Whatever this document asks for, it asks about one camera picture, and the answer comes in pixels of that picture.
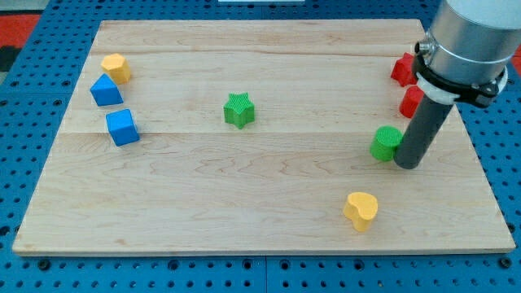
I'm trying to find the yellow heart block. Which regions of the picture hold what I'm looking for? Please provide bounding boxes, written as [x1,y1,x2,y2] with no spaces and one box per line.
[343,192,379,232]

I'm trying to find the red cylinder block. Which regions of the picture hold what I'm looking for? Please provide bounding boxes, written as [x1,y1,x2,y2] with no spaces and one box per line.
[399,85,424,118]

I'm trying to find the light wooden board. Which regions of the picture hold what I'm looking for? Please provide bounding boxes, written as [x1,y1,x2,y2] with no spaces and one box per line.
[12,19,515,256]

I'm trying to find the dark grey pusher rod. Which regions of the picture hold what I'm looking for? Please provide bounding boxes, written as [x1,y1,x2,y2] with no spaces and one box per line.
[394,95,453,169]

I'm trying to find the blue triangle block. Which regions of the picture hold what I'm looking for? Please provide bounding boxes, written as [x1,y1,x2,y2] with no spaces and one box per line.
[90,73,123,107]

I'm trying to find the green cylinder block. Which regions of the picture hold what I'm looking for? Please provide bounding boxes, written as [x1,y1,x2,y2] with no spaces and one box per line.
[370,125,403,161]

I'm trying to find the yellow pentagon block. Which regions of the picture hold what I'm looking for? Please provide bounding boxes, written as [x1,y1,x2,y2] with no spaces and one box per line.
[101,53,131,85]

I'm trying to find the blue cube block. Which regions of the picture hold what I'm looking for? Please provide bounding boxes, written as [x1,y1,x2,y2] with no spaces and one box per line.
[106,108,140,147]

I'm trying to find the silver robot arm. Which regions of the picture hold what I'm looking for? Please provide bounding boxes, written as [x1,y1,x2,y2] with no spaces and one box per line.
[413,0,520,107]

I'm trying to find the green star block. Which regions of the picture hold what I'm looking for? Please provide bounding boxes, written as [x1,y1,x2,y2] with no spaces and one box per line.
[223,92,255,129]

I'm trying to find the red star block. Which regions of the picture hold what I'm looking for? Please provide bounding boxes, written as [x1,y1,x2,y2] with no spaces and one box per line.
[391,52,417,87]

